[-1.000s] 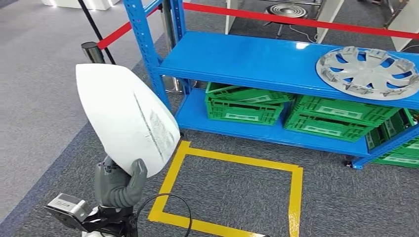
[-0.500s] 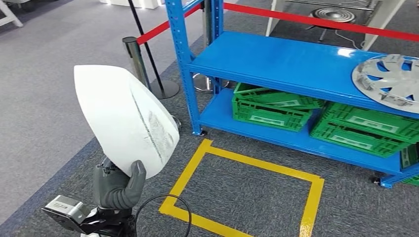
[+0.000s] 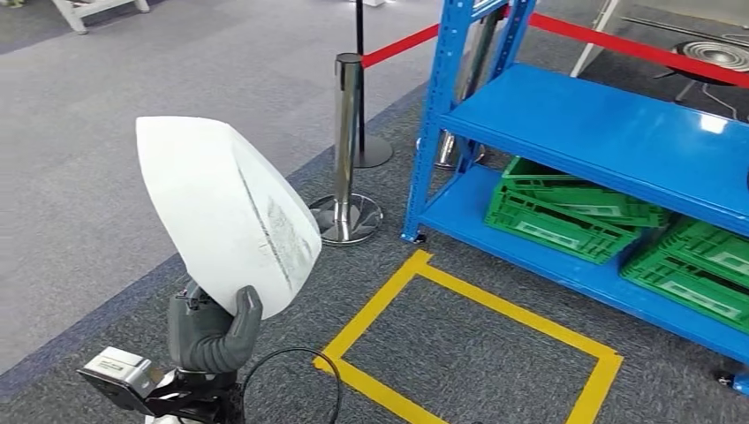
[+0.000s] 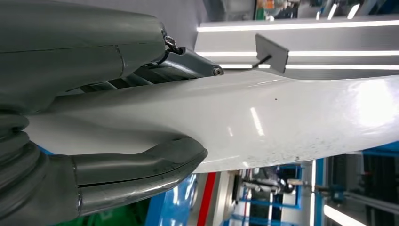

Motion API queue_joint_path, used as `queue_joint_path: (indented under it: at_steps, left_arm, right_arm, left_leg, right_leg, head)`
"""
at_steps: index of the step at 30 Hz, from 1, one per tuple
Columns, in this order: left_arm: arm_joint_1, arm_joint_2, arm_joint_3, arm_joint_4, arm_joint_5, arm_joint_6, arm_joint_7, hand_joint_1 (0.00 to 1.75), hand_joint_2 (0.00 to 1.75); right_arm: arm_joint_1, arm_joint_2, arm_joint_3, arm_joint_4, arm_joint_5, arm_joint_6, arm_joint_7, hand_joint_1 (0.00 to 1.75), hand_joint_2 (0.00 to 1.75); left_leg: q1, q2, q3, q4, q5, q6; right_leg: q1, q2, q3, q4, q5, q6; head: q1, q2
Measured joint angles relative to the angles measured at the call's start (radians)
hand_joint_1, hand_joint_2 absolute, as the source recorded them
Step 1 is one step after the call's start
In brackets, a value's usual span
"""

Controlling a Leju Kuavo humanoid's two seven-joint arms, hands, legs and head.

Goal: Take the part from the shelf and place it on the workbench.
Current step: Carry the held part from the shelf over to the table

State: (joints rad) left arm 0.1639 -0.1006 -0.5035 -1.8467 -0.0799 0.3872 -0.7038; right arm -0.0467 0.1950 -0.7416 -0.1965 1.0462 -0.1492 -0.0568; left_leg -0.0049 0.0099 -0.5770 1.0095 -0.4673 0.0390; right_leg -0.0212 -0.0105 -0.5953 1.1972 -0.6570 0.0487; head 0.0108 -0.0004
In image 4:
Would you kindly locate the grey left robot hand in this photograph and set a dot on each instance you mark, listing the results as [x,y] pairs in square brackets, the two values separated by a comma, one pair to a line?
[78,46]

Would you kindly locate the red barrier belt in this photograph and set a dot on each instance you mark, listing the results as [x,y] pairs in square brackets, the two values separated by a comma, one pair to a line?
[205,199]

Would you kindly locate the grey rectangular plate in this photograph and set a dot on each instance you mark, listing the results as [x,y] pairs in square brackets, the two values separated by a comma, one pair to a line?
[271,51]

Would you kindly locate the green plastic crate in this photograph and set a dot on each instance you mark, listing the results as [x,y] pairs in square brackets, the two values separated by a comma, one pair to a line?
[118,215]

